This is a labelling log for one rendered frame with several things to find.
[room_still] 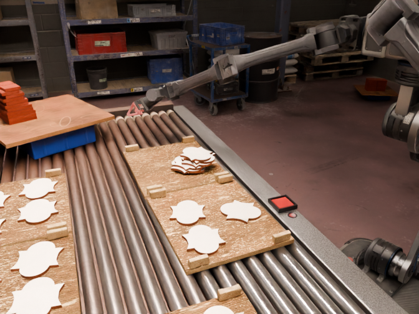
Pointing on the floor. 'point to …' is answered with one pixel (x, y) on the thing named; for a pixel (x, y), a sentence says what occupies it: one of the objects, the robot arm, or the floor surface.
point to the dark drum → (261, 82)
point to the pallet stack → (305, 67)
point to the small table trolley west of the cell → (202, 94)
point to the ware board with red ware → (376, 89)
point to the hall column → (281, 13)
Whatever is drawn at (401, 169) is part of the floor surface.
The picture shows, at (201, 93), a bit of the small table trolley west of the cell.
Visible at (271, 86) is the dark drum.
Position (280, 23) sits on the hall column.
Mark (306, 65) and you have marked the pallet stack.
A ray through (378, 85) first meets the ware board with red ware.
